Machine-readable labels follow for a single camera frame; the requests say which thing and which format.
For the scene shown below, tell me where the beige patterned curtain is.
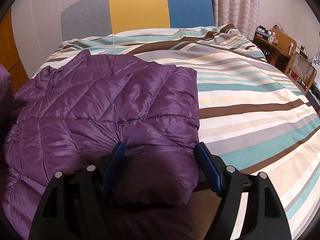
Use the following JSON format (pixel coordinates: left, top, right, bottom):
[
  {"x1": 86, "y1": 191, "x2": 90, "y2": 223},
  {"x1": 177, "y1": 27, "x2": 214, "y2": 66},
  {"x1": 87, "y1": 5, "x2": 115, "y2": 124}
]
[{"x1": 83, "y1": 0, "x2": 260, "y2": 40}]

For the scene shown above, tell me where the striped bed cover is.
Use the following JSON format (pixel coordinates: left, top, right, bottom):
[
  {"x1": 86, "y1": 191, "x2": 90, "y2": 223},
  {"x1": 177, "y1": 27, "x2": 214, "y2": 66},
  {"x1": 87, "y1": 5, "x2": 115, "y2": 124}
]
[{"x1": 30, "y1": 23, "x2": 320, "y2": 240}]

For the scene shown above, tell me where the grey yellow blue headboard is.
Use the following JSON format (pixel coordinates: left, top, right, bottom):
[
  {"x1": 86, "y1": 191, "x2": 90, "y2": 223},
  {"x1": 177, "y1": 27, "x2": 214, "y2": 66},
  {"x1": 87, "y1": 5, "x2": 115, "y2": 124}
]
[{"x1": 61, "y1": 0, "x2": 215, "y2": 43}]

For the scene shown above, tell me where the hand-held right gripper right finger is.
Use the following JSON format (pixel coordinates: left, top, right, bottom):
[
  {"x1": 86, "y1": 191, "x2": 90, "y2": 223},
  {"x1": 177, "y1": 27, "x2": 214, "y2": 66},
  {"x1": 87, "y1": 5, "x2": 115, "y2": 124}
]
[{"x1": 194, "y1": 142, "x2": 292, "y2": 240}]

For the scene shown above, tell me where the brown wooden desk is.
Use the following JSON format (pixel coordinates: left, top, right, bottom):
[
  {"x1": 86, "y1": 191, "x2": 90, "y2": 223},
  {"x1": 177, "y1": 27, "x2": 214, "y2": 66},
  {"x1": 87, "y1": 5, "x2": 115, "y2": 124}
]
[{"x1": 254, "y1": 27, "x2": 298, "y2": 73}]

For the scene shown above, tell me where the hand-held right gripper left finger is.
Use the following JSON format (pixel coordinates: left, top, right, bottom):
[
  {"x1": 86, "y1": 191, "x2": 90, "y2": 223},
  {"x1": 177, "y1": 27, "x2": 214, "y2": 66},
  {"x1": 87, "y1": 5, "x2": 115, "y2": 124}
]
[{"x1": 29, "y1": 141, "x2": 125, "y2": 240}]

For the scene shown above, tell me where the wicker chair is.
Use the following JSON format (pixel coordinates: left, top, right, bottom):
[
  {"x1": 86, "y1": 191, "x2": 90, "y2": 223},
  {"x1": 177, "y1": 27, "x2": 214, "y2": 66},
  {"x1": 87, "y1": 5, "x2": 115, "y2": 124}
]
[{"x1": 285, "y1": 51, "x2": 318, "y2": 93}]

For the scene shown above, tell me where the orange wooden cabinet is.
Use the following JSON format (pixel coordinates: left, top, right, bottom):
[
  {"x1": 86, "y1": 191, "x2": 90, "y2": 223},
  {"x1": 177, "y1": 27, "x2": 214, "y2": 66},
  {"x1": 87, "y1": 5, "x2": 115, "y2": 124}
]
[{"x1": 0, "y1": 10, "x2": 29, "y2": 88}]

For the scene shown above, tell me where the purple quilted puffer jacket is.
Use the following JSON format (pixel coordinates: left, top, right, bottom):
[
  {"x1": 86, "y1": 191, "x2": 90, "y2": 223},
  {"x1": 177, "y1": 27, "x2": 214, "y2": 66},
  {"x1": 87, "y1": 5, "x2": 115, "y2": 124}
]
[{"x1": 0, "y1": 49, "x2": 200, "y2": 240}]

